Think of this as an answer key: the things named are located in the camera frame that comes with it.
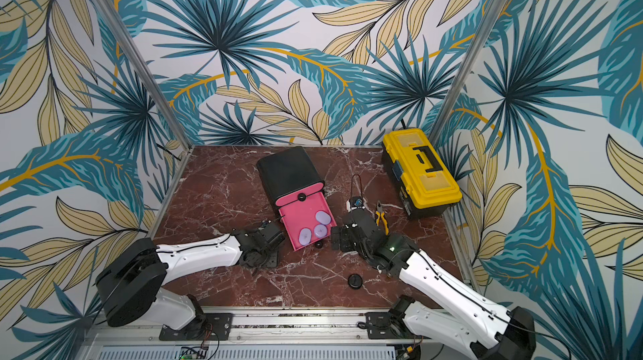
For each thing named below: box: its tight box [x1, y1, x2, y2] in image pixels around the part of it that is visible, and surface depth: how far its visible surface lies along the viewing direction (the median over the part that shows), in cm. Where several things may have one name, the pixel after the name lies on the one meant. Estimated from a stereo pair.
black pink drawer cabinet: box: [256, 145, 325, 210], surface depth 92 cm
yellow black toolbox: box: [381, 127, 463, 220], surface depth 92 cm
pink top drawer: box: [275, 181, 325, 206], surface depth 87 cm
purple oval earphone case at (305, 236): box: [298, 226, 313, 247], surface depth 87 cm
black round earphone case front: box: [347, 272, 363, 290], surface depth 83 cm
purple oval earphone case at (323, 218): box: [315, 210, 332, 226], surface depth 92 cm
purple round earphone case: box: [313, 223, 328, 238], surface depth 90 cm
